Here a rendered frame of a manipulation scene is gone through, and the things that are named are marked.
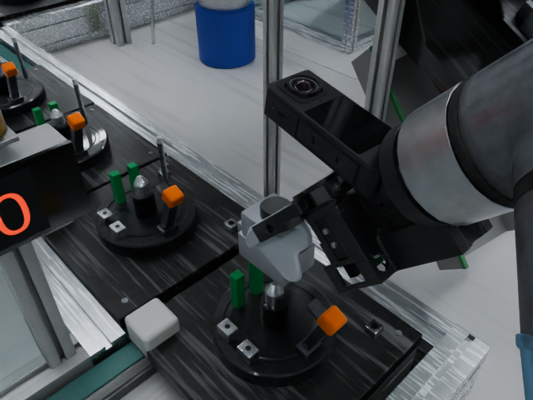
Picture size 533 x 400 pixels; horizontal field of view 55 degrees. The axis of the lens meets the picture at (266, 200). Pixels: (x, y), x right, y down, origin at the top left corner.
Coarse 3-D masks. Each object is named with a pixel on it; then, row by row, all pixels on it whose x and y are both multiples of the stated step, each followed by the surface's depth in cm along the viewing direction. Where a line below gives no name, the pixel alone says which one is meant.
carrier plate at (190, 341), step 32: (192, 288) 63; (224, 288) 63; (320, 288) 63; (192, 320) 59; (352, 320) 59; (384, 320) 59; (160, 352) 56; (192, 352) 56; (352, 352) 56; (384, 352) 56; (192, 384) 53; (224, 384) 53; (320, 384) 53; (352, 384) 53
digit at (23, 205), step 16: (16, 176) 37; (32, 176) 38; (0, 192) 37; (16, 192) 38; (32, 192) 39; (0, 208) 37; (16, 208) 38; (32, 208) 39; (0, 224) 38; (16, 224) 39; (32, 224) 40; (48, 224) 41; (0, 240) 39; (16, 240) 40
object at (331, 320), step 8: (312, 304) 49; (320, 304) 49; (312, 312) 48; (320, 312) 48; (328, 312) 47; (336, 312) 47; (320, 320) 47; (328, 320) 47; (336, 320) 47; (344, 320) 47; (320, 328) 48; (328, 328) 47; (336, 328) 46; (312, 336) 50; (320, 336) 49; (304, 344) 52; (312, 344) 51
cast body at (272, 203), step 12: (264, 204) 46; (276, 204) 46; (288, 204) 46; (252, 216) 47; (264, 216) 46; (240, 228) 52; (240, 240) 50; (240, 252) 51; (252, 252) 49; (300, 252) 47; (312, 252) 48; (264, 264) 48; (312, 264) 50; (276, 276) 48
